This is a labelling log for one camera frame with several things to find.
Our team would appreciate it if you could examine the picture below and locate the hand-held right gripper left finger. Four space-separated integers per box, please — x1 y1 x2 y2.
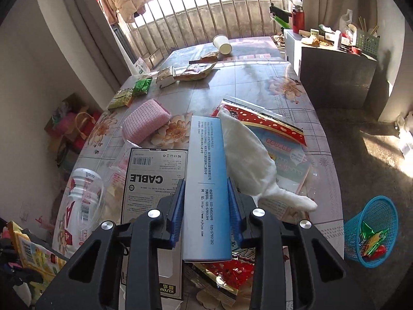
35 177 187 310

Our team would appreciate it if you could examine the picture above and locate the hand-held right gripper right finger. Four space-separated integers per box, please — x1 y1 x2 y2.
227 177 376 310

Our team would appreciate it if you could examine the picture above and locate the blue and white carton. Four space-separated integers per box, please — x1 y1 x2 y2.
181 115 233 263

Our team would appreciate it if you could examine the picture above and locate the blue plastic wastebasket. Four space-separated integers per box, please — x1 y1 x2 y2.
344 196 398 268

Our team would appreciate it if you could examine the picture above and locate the white cloth glove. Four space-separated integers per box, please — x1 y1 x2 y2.
219 108 318 211

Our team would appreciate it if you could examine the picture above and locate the large red snack bag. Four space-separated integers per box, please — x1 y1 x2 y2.
189 96 318 304

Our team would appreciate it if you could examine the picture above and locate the white bottle with red label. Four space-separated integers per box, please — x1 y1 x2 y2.
53 168 104 259

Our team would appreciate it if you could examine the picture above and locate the pink knitted sponge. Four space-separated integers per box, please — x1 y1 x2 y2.
123 99 171 144

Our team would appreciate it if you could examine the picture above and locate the red gift bag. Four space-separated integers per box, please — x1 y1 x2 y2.
75 111 104 149

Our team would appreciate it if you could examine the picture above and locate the olive green snack packet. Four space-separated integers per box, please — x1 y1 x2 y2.
107 88 134 110

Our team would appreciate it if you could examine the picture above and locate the bright green snack packet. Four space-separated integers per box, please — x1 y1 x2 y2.
133 77 153 97

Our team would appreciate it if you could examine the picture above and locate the small beige box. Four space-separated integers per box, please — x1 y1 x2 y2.
156 66 177 88

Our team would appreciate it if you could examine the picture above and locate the green foil wrapper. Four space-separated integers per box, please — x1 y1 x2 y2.
361 221 389 249

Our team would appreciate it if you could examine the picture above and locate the brown snack packet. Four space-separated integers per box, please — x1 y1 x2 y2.
173 62 217 81

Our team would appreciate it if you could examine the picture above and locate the yellow printed packet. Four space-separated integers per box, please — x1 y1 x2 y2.
6 221 67 285

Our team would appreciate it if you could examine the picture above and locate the white paper cup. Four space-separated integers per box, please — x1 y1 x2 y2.
212 34 233 54

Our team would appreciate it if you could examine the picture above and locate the grey cabinet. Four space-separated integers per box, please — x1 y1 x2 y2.
300 43 378 110

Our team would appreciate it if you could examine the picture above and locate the white box appliance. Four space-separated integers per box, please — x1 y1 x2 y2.
283 28 304 72

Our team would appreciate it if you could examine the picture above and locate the white plastic bag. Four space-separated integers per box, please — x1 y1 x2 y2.
395 111 413 159

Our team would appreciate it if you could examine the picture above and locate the grey curtain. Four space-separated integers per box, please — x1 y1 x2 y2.
61 0 139 86

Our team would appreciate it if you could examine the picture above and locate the metal window railing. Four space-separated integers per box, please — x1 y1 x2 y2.
113 0 304 70

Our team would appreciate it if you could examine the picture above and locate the green and black tool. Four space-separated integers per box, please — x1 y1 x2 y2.
269 3 293 29

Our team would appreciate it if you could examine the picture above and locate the red thermos bottle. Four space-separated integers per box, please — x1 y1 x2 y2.
292 5 305 29

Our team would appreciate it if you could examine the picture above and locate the green plastic basket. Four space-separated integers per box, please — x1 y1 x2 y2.
355 27 379 55

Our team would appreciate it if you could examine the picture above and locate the white cable box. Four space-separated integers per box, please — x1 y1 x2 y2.
118 148 189 310

